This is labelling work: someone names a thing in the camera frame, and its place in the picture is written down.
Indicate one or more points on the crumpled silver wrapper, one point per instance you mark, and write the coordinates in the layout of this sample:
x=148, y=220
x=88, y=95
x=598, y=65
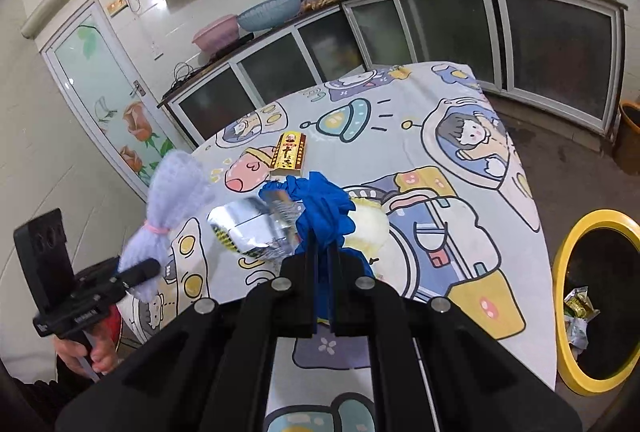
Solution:
x=577, y=334

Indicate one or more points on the brown ceramic jar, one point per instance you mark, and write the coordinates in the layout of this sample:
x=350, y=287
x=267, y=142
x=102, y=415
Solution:
x=630, y=137

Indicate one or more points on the yellow green snack wrapper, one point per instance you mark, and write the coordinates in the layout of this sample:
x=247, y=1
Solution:
x=580, y=307

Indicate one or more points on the pink plastic basin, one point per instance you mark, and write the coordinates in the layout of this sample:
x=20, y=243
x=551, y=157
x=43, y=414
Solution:
x=215, y=37

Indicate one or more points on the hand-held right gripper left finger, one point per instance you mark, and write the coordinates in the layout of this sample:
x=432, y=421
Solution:
x=305, y=282

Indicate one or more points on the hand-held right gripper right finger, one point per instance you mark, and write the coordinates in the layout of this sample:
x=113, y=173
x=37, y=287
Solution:
x=345, y=282

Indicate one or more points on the red stool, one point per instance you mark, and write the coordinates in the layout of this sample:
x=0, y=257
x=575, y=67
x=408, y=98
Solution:
x=116, y=324

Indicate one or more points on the pale yellow crumpled wrapper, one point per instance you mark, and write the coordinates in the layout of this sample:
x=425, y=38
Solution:
x=367, y=227

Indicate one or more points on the kitchen counter cabinets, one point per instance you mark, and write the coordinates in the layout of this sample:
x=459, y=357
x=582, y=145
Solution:
x=550, y=42

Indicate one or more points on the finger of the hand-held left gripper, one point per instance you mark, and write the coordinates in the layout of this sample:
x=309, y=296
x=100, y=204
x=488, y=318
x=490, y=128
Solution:
x=142, y=273

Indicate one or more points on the blue plastic basket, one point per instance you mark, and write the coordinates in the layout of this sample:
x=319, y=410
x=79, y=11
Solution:
x=270, y=12

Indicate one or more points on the glass door with flower print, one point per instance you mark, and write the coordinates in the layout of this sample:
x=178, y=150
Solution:
x=100, y=77

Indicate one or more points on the cartoon printed tablecloth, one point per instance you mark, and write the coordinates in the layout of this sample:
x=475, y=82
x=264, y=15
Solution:
x=425, y=137

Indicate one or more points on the black flat cooker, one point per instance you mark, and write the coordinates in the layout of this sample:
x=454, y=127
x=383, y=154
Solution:
x=232, y=46

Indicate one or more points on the person's left hand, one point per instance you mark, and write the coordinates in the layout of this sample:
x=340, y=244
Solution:
x=102, y=352

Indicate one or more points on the blue rubber glove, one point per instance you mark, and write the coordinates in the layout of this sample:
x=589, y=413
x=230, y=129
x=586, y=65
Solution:
x=325, y=212

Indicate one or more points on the person's left forearm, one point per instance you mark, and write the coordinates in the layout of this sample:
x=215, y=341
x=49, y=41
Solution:
x=35, y=397

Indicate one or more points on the yellow-rimmed black trash bin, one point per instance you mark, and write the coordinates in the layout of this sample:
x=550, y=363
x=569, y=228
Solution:
x=615, y=272

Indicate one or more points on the lavender cloth bundle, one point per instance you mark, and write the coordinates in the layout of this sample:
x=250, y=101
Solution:
x=175, y=192

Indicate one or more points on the orange wall switch panel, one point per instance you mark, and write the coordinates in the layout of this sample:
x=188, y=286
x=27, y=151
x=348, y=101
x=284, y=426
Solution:
x=118, y=6

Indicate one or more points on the yellow foil snack bag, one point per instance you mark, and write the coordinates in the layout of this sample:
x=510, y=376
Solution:
x=250, y=227

